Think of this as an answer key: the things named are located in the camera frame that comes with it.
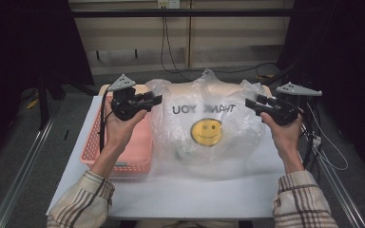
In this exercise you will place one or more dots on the person's left hand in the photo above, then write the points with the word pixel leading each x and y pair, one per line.
pixel 120 133

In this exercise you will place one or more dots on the black metal stand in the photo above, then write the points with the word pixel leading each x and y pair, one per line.
pixel 43 104

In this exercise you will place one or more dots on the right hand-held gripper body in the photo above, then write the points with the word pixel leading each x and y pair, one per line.
pixel 282 109

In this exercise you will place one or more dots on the clear plastic bag with smiley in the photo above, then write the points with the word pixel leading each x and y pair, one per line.
pixel 209 104

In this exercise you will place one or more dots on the black horizontal bar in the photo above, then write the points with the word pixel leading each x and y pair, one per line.
pixel 183 12

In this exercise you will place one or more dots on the person's right hand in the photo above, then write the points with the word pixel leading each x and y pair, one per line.
pixel 285 136

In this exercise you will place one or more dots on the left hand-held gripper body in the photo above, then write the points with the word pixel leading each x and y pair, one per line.
pixel 125 101

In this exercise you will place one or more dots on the white wall outlet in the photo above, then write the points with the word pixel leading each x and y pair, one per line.
pixel 168 3

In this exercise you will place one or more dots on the pink perforated plastic basket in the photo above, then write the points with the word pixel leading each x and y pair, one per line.
pixel 139 145

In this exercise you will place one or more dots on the metal floor rail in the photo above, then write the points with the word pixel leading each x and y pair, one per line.
pixel 22 177
pixel 342 196

